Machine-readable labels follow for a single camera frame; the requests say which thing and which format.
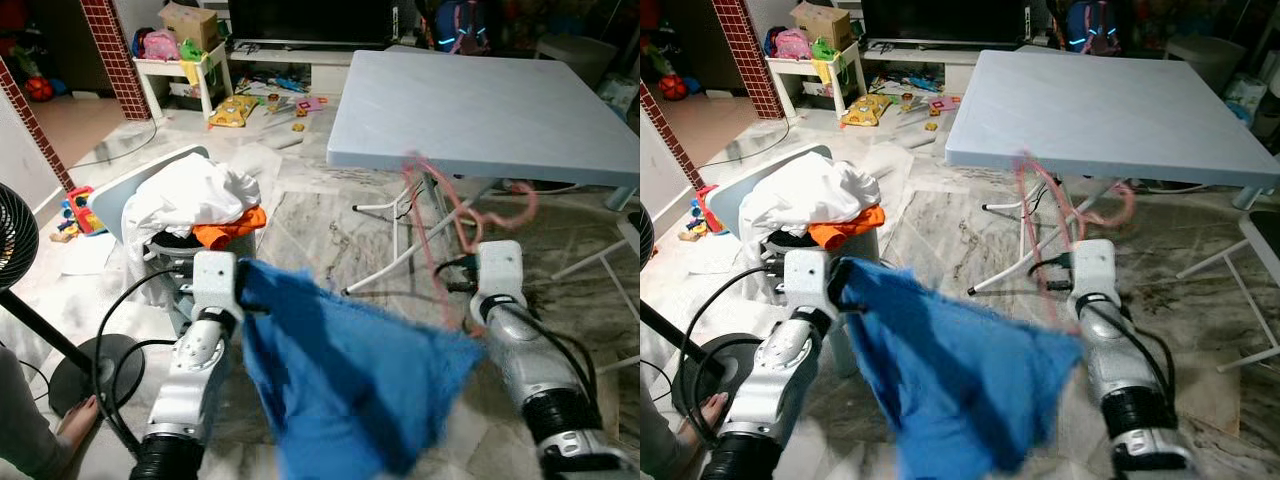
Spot white shirt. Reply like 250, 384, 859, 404
740, 152, 881, 246
120, 152, 263, 263

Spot blue shirt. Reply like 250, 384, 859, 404
240, 258, 489, 480
838, 258, 1086, 480

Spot pink plastic hanger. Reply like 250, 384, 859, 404
400, 150, 541, 331
1010, 150, 1141, 331

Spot orange cloth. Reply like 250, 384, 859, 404
192, 205, 269, 251
808, 205, 886, 251

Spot pale blue child chair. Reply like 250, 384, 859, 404
88, 145, 211, 246
705, 145, 831, 241

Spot small white side table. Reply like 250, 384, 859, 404
765, 45, 866, 121
133, 45, 233, 121

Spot white television stand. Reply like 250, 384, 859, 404
865, 40, 1021, 96
232, 40, 386, 96

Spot person leg with bare foot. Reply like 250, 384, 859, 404
640, 392, 731, 480
0, 345, 101, 480

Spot pink bag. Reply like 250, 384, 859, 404
140, 30, 181, 61
772, 30, 813, 61

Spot cardboard box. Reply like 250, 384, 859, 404
790, 3, 854, 51
160, 3, 221, 51

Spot black television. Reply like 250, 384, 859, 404
860, 0, 1031, 43
228, 0, 396, 43

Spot light blue folding table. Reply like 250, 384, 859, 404
325, 48, 640, 296
943, 48, 1280, 296

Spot dark blue backpack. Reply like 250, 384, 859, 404
435, 0, 491, 53
1065, 0, 1121, 53

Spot white round bin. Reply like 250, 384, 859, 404
535, 35, 606, 86
1165, 35, 1241, 91

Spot grey white folding chair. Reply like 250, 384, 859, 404
1175, 208, 1280, 373

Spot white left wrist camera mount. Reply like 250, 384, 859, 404
190, 250, 241, 321
783, 250, 836, 321

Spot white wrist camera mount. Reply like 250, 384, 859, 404
783, 250, 836, 321
190, 250, 241, 321
1068, 238, 1119, 306
475, 240, 526, 311

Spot long black left arm cable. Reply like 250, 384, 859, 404
690, 265, 791, 441
92, 268, 196, 456

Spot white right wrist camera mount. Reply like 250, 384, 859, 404
1068, 238, 1119, 306
475, 240, 526, 311

